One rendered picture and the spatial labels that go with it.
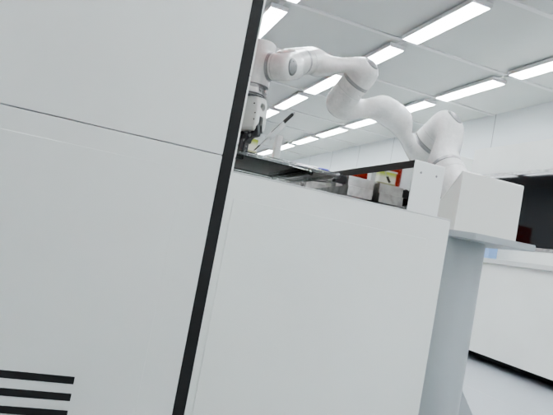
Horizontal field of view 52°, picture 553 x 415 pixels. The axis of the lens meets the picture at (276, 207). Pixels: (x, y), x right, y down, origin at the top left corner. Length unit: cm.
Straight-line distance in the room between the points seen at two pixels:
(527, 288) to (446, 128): 298
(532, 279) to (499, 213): 303
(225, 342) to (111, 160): 49
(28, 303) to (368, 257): 75
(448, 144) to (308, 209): 89
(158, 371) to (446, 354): 105
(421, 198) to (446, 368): 60
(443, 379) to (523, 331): 308
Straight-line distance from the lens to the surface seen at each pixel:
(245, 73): 107
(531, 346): 485
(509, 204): 192
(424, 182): 152
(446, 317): 185
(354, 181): 162
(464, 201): 181
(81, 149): 100
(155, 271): 101
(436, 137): 208
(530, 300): 489
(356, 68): 193
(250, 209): 125
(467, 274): 185
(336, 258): 133
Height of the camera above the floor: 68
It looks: 4 degrees up
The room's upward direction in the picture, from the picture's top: 11 degrees clockwise
